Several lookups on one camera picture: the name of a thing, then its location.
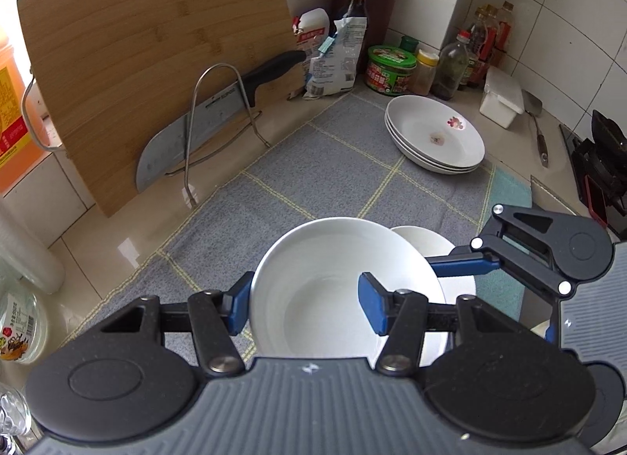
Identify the clear red-capped bottle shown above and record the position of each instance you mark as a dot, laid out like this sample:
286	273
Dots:
449	68

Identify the red white food bag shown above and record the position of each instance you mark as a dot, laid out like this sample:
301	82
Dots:
313	29

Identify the clear labelled plastic bottle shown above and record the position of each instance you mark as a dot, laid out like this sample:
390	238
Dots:
19	327

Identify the bamboo cutting board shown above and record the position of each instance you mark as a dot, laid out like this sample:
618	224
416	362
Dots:
122	19

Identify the white printed food bag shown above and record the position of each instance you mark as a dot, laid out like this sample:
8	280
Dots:
333	73

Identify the small green-capped jar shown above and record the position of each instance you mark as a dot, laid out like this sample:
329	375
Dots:
408	42

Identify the yellow-lidded spice jar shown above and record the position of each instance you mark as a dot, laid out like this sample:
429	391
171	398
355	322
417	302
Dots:
425	73

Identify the clear plastic roll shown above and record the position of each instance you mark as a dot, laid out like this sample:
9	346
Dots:
29	259

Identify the white stained fruit-print plate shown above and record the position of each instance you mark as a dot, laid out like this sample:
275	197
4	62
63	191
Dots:
431	124

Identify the metal spatula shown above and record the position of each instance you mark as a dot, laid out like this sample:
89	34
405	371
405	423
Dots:
532	104

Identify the grey green checked cloth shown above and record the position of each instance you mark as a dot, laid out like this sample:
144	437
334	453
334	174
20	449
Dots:
318	166

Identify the dark red knife block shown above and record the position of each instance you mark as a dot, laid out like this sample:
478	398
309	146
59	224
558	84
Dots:
384	19

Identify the green-lidded sauce jar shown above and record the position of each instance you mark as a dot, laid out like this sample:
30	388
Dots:
392	73

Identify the black gas stove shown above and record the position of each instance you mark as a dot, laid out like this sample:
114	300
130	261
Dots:
602	156

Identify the white plastic container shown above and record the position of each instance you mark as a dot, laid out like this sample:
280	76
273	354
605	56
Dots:
499	97

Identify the white pink-flowered bowl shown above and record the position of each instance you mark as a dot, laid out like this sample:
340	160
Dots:
318	288
458	298

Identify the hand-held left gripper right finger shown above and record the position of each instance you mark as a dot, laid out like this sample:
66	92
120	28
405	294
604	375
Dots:
372	303

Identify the clear glass mug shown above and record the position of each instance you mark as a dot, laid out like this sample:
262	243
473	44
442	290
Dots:
12	411

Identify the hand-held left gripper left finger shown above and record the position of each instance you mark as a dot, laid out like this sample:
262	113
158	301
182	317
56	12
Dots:
240	305

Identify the orange cooking wine bottle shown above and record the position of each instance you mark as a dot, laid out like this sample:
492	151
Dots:
19	117

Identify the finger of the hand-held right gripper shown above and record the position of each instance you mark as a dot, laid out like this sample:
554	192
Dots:
460	266

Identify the green binder clip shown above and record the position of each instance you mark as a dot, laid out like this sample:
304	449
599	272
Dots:
326	45

